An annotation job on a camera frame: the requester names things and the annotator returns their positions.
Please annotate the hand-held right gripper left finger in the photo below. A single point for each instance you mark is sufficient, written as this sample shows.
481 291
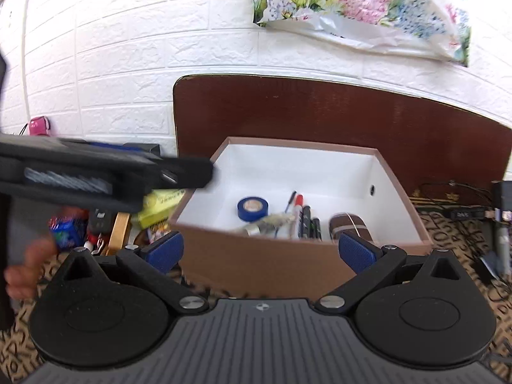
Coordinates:
164 252

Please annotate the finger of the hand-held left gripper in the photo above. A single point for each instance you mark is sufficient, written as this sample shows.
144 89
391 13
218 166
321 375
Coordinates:
188 172

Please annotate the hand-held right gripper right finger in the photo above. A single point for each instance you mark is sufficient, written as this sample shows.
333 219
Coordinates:
356 254

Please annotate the brown striped glasses case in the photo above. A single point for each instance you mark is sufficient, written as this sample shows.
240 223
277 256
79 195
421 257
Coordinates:
347 228

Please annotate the black marker pink cap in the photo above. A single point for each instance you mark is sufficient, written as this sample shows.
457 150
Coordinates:
306 222

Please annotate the brown cardboard box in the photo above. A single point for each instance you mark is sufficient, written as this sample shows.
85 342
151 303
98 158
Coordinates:
256 264

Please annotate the person's left hand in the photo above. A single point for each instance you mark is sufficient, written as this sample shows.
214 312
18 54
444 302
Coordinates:
30 272

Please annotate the yellow green flat box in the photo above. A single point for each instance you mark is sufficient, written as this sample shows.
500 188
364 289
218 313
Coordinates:
160 206

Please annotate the short black marker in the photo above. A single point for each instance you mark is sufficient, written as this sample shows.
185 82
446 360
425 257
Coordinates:
316 228

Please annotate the pink case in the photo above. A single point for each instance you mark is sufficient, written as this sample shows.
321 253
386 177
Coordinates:
40 125

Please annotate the blue green snack packet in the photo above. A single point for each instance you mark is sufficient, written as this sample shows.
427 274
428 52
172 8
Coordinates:
68 232

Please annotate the black car key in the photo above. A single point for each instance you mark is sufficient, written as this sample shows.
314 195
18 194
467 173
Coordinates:
98 220

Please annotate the blue tape roll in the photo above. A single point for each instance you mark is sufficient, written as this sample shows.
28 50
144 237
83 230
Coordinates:
252 209

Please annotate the red capped white marker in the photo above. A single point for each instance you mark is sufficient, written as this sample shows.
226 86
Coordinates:
296 207

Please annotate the blue pen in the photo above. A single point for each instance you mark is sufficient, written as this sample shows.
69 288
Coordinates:
290 202

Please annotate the crumpled grey wrapper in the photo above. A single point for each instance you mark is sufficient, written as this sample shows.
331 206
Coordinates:
276 223

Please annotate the brown wooden headboard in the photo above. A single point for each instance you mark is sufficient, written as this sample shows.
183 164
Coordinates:
304 112

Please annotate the beige mat black letters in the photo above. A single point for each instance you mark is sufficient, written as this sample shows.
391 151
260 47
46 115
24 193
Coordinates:
498 320

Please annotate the floral plastic bag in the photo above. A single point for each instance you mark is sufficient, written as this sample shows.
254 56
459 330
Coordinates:
360 8

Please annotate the wooden frame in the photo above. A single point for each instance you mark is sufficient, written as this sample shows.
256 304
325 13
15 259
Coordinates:
119 234

